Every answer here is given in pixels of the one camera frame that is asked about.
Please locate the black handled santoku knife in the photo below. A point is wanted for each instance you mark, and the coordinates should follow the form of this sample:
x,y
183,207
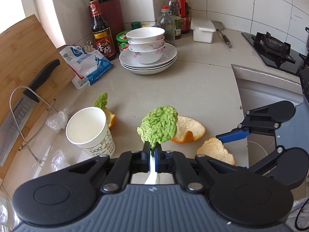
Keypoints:
x,y
22,110

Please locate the clear bottle red cap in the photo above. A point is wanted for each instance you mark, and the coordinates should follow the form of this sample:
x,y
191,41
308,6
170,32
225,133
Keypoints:
x,y
166,22

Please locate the red label sauce bottle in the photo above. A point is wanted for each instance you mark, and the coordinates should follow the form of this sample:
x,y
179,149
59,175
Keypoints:
x,y
185,16

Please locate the floral white bowl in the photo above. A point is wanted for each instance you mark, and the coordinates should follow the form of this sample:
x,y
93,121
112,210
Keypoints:
x,y
147,57
146,46
145,35

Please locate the dark vinegar bottle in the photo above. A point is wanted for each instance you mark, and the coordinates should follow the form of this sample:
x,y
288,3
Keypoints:
x,y
101,32

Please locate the white paper cup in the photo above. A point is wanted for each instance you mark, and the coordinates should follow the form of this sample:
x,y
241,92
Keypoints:
x,y
88,129

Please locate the top white plate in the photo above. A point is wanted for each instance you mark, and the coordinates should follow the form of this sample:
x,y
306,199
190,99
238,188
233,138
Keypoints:
x,y
169,54

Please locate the white plate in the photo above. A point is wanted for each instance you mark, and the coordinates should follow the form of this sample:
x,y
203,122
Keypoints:
x,y
169,54
148,72
148,69

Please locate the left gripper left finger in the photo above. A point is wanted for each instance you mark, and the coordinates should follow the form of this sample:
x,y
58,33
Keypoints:
x,y
119,171

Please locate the metal wire board rack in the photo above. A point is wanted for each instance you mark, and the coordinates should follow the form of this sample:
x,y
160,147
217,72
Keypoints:
x,y
29,123

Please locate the black gas stove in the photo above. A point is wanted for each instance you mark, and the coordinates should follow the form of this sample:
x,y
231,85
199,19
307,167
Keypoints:
x,y
277,54

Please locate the top floral white bowl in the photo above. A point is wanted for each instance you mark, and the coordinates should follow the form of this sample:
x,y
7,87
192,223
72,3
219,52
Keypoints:
x,y
145,35

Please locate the dark red knife block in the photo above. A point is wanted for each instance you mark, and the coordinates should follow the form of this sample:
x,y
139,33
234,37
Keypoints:
x,y
111,11

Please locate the clear glass jug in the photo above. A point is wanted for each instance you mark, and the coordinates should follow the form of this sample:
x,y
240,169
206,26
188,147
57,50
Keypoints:
x,y
8,217

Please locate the green lid jar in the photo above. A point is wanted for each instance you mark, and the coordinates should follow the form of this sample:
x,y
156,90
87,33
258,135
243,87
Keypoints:
x,y
122,40

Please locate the bottom floral white bowl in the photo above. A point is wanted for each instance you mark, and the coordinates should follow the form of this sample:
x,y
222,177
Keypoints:
x,y
147,57

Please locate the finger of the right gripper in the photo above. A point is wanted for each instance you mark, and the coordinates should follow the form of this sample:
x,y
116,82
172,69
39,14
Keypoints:
x,y
266,164
250,125

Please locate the middle floral white bowl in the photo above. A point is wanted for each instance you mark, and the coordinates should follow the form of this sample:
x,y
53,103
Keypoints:
x,y
146,46

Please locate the white blue salt bag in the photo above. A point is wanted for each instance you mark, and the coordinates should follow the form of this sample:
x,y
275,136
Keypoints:
x,y
88,67

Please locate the small clear plastic wrap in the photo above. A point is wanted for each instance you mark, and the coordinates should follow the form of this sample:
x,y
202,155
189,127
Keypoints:
x,y
58,120

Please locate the metal spatula wooden handle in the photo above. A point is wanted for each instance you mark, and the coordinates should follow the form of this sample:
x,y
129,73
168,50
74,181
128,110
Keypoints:
x,y
219,27

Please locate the white plastic seasoning box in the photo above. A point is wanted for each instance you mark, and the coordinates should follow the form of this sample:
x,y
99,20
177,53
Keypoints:
x,y
203,30

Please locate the bottom white plate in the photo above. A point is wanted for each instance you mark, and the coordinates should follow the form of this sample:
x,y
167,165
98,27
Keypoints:
x,y
148,72

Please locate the orange peel centre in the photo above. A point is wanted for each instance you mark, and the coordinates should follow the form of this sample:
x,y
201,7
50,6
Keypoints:
x,y
188,130

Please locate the orange peel right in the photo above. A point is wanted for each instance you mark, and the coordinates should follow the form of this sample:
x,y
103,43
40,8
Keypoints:
x,y
214,148

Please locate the middle white plate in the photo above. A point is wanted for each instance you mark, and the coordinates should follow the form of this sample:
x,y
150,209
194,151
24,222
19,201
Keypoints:
x,y
148,69

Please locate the green label oil bottle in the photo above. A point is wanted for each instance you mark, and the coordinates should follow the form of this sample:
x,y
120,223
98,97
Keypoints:
x,y
174,11

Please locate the bamboo cutting board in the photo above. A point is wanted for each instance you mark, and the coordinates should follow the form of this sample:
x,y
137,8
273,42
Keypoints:
x,y
25,50

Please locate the green bumpy vegetable piece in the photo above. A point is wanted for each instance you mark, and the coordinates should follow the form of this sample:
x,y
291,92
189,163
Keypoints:
x,y
158,126

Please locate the metal binder clip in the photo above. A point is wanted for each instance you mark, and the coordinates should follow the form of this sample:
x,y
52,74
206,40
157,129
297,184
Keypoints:
x,y
88,47

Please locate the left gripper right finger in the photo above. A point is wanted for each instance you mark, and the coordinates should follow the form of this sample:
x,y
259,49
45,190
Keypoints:
x,y
181,169

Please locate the orange peel behind cup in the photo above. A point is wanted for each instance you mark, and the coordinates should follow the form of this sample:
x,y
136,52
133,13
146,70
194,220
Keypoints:
x,y
110,117

